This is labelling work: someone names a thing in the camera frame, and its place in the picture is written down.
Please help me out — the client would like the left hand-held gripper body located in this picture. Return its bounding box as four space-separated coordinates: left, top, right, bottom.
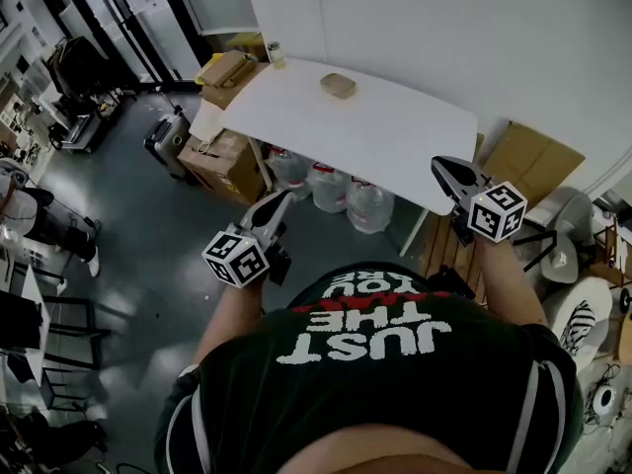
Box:
201 222 293 289

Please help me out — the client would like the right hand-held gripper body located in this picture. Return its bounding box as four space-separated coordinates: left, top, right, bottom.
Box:
451 180 528 246

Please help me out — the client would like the person's left forearm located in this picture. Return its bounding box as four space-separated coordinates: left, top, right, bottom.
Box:
191 274 267 367

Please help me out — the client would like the person's right forearm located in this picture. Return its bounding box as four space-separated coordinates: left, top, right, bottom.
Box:
473 237 549 328

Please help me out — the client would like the wooden table leg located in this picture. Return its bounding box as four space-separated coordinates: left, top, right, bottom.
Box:
246 135 276 192

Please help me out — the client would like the clear water jug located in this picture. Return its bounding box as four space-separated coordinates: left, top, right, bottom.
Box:
345 175 396 235
269 145 313 200
306 162 353 215

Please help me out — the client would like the large taped cardboard box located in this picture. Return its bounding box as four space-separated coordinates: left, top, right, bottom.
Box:
177 128 269 207

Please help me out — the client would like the wooden slat pallet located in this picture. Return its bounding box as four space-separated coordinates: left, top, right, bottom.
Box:
419 209 489 308

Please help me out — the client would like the white table leg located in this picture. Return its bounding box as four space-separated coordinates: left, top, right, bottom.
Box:
398 208 431 259

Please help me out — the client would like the grey chair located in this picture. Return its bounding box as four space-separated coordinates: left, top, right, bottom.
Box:
513 187 596 285

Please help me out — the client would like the black pouch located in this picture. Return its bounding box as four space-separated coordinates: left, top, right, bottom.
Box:
427 264 478 301

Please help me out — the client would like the white paper bag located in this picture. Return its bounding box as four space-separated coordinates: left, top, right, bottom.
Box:
189 100 229 146

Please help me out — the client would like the grey hard-shell suitcase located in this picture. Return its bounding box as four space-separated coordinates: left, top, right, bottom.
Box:
142 106 195 186

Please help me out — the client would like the open cardboard box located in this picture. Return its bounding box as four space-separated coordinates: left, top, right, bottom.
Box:
199 61 272 112

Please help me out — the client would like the wooden trolley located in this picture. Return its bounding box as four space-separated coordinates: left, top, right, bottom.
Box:
592 204 632 315

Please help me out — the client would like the flat cardboard box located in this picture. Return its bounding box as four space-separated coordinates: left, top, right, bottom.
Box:
197 49 258 88

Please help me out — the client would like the clear jar yellow liquid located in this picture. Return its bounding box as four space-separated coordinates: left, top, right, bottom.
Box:
268 40 288 71

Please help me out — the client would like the black equipment cart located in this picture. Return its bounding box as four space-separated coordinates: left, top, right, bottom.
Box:
46 37 127 156

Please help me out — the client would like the person's dark printed t-shirt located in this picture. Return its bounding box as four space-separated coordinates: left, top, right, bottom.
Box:
153 262 587 474

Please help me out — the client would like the person's neck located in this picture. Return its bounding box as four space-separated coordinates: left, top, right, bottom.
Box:
274 425 495 474

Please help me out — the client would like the black frame table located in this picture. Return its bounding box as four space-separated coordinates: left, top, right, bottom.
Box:
0 259 114 414

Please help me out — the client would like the white wall cable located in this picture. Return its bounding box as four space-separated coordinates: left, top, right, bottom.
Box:
315 0 331 63

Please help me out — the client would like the white ring lamp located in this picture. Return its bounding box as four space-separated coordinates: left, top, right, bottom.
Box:
591 382 619 413

